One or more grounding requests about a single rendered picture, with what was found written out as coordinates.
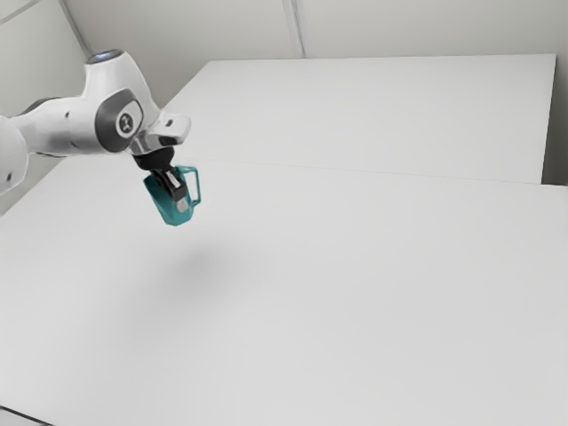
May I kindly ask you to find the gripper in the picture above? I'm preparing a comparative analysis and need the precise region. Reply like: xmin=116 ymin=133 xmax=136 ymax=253
xmin=131 ymin=146 xmax=191 ymax=213

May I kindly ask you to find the teal faceted mug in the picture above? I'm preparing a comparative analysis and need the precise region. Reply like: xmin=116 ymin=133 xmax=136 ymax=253
xmin=141 ymin=164 xmax=204 ymax=227

